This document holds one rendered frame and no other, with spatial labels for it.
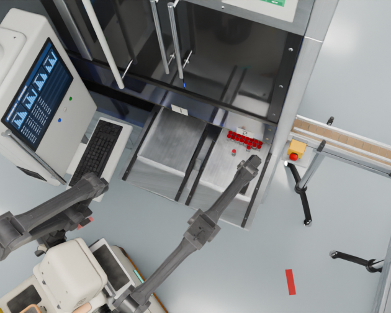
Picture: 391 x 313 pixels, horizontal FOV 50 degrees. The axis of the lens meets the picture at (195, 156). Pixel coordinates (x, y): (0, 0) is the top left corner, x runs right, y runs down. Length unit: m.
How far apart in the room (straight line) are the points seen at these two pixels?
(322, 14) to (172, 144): 1.15
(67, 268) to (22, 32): 0.91
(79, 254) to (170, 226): 1.40
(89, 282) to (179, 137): 0.92
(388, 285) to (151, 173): 1.34
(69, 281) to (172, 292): 1.40
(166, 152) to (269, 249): 1.12
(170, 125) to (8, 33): 0.88
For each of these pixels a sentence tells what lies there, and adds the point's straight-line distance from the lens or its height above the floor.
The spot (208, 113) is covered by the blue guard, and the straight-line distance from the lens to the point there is 1.95.
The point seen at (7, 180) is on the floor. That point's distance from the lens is 3.35.
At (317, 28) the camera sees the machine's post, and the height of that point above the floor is 1.85.
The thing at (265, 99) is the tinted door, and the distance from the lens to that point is 1.68.
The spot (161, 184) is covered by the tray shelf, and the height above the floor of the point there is 0.88.
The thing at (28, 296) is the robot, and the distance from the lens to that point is 2.20.
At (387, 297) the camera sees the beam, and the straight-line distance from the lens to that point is 2.43.
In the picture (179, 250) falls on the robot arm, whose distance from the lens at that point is 1.45.
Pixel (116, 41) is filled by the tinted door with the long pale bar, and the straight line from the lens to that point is 1.80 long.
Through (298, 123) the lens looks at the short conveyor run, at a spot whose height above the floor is 0.93.
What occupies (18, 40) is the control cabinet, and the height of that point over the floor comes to 1.58.
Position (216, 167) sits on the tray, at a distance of 2.07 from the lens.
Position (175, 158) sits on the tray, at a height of 0.88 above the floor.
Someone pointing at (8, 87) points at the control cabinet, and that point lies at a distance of 1.70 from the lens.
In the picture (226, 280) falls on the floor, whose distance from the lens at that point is 2.83.
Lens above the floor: 2.82
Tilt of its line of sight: 68 degrees down
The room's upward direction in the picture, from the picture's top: 8 degrees counter-clockwise
